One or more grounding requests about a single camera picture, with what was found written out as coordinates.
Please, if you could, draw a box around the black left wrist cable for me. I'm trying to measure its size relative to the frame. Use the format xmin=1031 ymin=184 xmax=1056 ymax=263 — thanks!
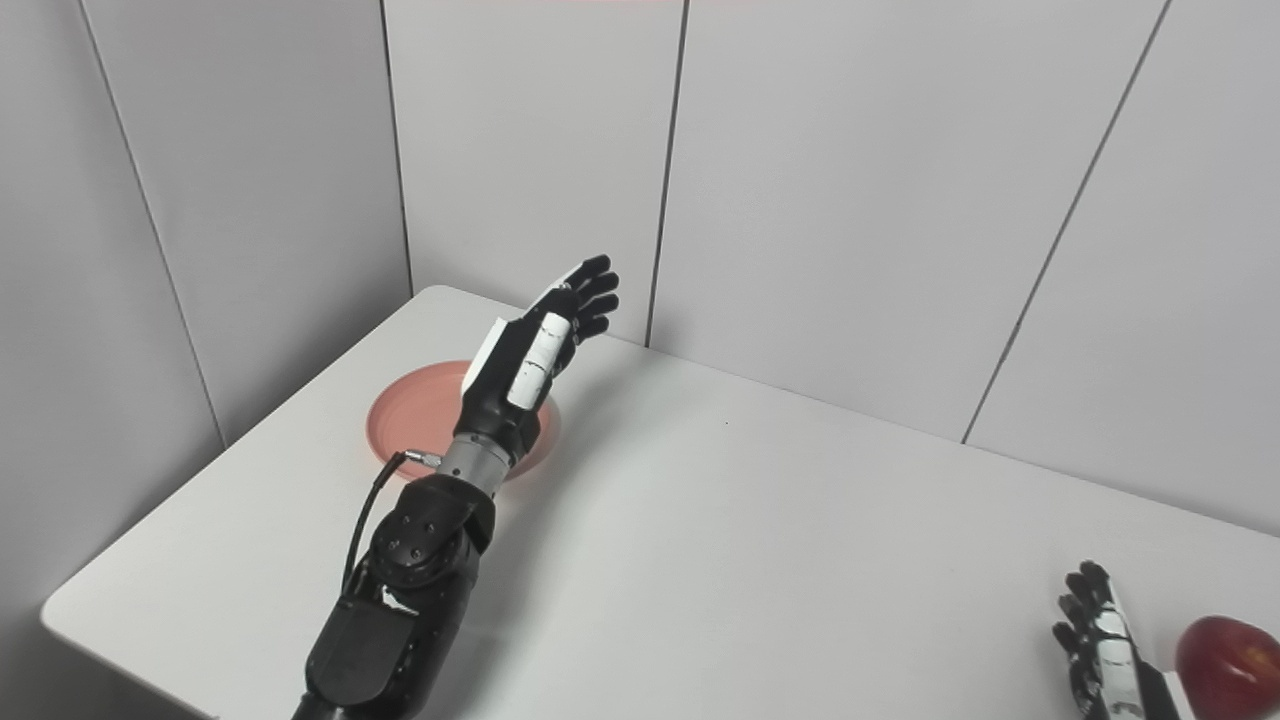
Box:
xmin=340 ymin=450 xmax=443 ymax=598

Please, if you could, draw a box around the red apple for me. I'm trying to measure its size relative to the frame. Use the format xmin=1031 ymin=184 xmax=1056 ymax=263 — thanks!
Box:
xmin=1174 ymin=615 xmax=1280 ymax=720

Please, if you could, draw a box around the pink plastic plate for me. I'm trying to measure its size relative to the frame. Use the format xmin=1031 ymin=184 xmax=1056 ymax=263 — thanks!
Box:
xmin=365 ymin=360 xmax=562 ymax=484

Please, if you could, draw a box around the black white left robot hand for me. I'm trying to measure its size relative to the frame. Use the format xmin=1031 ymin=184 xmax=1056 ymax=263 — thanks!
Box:
xmin=453 ymin=254 xmax=621 ymax=469

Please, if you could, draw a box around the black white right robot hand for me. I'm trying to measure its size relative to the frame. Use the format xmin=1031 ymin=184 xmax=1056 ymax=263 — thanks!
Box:
xmin=1050 ymin=560 xmax=1188 ymax=720

